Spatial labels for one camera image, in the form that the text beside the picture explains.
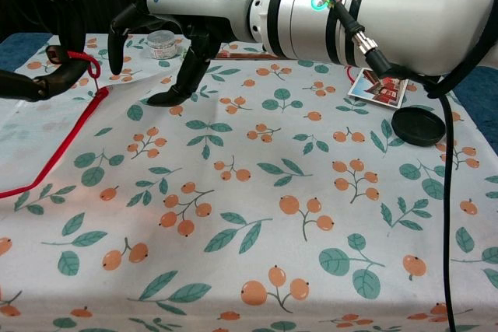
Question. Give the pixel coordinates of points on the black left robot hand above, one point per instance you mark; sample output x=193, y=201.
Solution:
x=72, y=21

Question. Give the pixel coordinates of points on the clear mesh zipper pouch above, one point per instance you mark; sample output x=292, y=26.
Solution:
x=43, y=141

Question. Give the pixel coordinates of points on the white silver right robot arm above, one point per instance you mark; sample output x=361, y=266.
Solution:
x=408, y=17

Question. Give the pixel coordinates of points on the small clear plastic jar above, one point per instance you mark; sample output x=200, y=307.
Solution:
x=163, y=45

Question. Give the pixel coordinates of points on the brown wooden chopstick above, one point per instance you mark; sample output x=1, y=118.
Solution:
x=249, y=55

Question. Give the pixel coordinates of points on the red building postcard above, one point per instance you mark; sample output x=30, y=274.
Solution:
x=379, y=93

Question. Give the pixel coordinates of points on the floral white tablecloth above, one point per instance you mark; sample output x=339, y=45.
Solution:
x=295, y=231

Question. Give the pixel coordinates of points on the black round lid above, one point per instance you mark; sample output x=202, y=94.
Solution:
x=418, y=126

